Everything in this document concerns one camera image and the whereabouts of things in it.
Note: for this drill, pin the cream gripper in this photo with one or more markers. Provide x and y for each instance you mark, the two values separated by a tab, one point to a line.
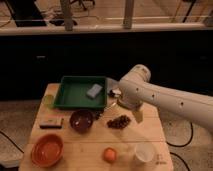
138	115

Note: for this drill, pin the dark red grape bunch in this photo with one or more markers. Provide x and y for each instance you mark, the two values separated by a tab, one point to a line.
119	123

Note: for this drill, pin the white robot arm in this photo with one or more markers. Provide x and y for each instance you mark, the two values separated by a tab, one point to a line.
136	88

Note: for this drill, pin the dark red bowl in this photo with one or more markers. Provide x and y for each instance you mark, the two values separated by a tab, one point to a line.
81	121

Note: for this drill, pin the orange bowl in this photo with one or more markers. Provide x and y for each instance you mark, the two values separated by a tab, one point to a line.
47	150

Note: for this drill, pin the marker pen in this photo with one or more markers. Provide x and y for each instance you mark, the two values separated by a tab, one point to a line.
115	93

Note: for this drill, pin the small spoon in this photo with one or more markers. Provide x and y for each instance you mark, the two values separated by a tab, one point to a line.
99	114

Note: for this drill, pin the white cup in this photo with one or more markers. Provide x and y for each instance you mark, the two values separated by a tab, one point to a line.
143	152

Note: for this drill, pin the orange fruit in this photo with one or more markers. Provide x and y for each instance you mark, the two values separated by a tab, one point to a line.
109	155

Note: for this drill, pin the grey sponge block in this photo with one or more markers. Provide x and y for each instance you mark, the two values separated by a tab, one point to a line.
94	91

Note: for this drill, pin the green plastic tray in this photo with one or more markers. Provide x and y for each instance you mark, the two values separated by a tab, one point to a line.
72	93

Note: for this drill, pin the yellow-green small cup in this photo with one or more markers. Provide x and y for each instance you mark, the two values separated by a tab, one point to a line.
48	100

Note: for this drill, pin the black and wood block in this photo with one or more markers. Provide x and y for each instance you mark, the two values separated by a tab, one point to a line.
51	123

